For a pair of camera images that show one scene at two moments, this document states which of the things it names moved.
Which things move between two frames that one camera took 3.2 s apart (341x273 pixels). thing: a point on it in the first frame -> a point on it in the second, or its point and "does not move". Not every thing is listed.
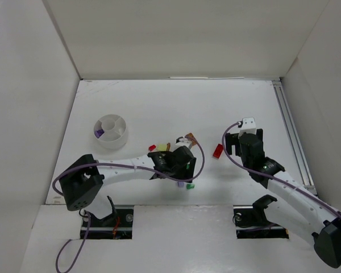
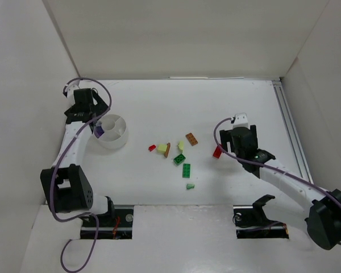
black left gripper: (189, 169) -> (81, 114)
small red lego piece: (152, 147) does not move
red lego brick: (217, 152) does not move
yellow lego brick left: (162, 147) does not move
